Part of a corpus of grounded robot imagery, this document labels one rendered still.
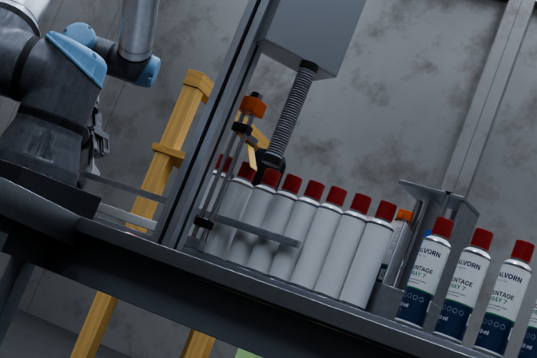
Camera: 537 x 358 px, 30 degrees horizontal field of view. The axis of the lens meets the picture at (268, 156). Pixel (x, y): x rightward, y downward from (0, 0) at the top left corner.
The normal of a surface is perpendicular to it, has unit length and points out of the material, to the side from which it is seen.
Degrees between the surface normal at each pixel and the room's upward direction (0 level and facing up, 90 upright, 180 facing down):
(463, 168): 90
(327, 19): 90
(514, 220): 90
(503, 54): 90
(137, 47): 139
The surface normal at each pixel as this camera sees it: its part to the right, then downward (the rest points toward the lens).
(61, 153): 0.73, -0.15
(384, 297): -0.44, -0.33
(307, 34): 0.43, 0.00
